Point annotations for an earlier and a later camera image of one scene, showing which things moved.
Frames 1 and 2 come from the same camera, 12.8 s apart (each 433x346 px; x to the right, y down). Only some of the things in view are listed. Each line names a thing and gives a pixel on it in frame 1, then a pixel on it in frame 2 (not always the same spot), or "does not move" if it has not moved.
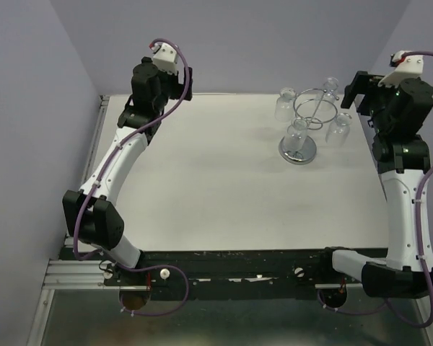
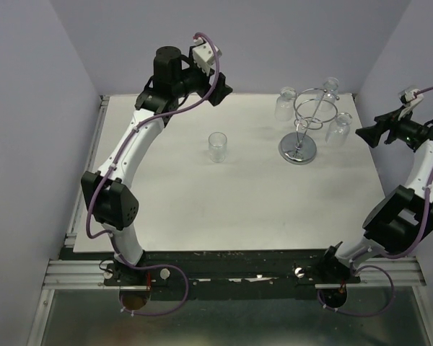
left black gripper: x=178 y=88 -> x=203 y=74
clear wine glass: x=285 y=108 does not move
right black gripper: x=357 y=86 -> x=372 y=134
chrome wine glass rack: x=312 y=108 does not move
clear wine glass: x=327 y=97 does not move
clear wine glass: x=296 y=134 -> x=217 y=144
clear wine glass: x=338 y=130 does not move
